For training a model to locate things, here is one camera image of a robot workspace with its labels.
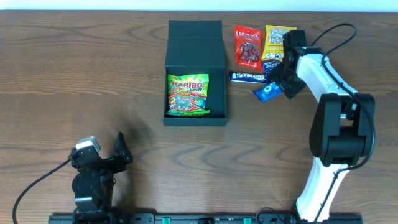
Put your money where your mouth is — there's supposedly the blue Dairy Milk chocolate bar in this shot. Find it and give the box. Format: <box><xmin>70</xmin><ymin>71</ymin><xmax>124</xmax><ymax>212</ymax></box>
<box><xmin>229</xmin><ymin>71</ymin><xmax>269</xmax><ymax>84</ymax></box>

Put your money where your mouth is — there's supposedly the yellow Hacks candy bag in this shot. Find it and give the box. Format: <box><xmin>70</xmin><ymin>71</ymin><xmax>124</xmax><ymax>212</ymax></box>
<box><xmin>262</xmin><ymin>25</ymin><xmax>297</xmax><ymax>61</ymax></box>

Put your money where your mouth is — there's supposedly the blue Eclipse mint tin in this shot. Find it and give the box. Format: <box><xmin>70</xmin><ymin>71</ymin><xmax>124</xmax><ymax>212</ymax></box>
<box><xmin>262</xmin><ymin>59</ymin><xmax>281</xmax><ymax>74</ymax></box>

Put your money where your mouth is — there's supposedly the dark green open box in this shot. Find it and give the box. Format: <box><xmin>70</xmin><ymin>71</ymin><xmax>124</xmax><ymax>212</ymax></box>
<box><xmin>163</xmin><ymin>20</ymin><xmax>228</xmax><ymax>126</ymax></box>

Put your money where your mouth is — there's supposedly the blue Oreo cookie pack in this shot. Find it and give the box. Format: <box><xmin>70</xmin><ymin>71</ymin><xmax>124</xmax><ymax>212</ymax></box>
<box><xmin>253</xmin><ymin>82</ymin><xmax>282</xmax><ymax>103</ymax></box>

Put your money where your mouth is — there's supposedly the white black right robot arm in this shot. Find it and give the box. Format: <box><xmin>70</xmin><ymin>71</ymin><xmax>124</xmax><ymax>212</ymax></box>
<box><xmin>269</xmin><ymin>30</ymin><xmax>376</xmax><ymax>223</ymax></box>

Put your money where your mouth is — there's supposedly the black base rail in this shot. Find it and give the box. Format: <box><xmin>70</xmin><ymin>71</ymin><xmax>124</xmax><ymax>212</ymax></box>
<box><xmin>48</xmin><ymin>212</ymin><xmax>364</xmax><ymax>224</ymax></box>

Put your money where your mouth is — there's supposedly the red Hacks candy bag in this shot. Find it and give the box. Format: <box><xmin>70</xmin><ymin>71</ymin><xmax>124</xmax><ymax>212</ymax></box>
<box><xmin>234</xmin><ymin>25</ymin><xmax>264</xmax><ymax>70</ymax></box>

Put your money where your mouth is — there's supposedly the green Haribo gummy bag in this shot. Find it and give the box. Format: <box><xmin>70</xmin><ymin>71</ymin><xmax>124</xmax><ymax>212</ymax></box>
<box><xmin>166</xmin><ymin>74</ymin><xmax>210</xmax><ymax>117</ymax></box>

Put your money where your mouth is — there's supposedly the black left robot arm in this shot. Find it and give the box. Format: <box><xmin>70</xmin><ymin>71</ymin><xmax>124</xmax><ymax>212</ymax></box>
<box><xmin>68</xmin><ymin>132</ymin><xmax>133</xmax><ymax>223</ymax></box>

